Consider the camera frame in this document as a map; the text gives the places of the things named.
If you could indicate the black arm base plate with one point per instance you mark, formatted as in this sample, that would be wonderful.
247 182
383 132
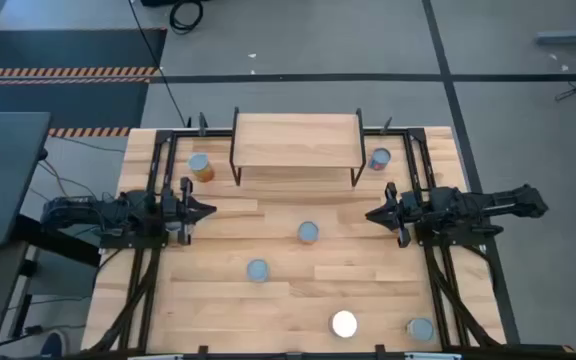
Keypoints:
425 239
118 242

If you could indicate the fresh sliced carrots can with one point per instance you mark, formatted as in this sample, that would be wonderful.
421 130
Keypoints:
257 269

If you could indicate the peaches can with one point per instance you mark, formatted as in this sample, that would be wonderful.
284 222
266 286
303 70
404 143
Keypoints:
199 163

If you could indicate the can with shiny lid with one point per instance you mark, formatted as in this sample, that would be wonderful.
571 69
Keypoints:
343 324

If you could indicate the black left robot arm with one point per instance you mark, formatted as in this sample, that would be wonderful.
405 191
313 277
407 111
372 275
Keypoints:
83 212

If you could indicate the black aluminium rig frame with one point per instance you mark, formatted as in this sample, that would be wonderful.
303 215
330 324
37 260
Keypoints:
218 133

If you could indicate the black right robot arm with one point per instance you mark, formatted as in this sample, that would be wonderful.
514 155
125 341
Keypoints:
493 202

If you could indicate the grey desk top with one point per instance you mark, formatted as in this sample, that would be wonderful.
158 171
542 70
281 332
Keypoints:
3 175

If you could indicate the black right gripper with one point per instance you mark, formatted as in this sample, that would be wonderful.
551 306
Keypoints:
408 210

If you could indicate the oranges can with teal label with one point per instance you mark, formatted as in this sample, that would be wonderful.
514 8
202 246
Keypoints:
308 231

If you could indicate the person's blue shoe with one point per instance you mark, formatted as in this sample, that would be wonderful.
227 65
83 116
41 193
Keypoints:
53 345

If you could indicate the black hazard-striped floor mat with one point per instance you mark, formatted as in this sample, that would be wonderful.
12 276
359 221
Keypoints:
68 105
68 47

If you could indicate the wooden shelf with black frame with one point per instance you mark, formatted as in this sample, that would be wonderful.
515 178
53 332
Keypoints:
295 140

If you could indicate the small blue and red can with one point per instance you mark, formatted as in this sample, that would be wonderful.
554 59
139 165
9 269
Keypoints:
380 158

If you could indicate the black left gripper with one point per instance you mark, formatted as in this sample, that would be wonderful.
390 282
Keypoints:
185 186

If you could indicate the grey metal table foot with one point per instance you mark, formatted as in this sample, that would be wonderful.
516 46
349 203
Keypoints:
568 39

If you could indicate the black table clamp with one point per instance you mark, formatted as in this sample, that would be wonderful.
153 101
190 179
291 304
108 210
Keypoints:
385 127
202 125

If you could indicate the black desk base beam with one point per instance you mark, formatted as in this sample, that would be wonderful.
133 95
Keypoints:
58 240

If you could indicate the large red corn can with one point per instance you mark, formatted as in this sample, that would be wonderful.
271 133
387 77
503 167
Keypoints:
420 329

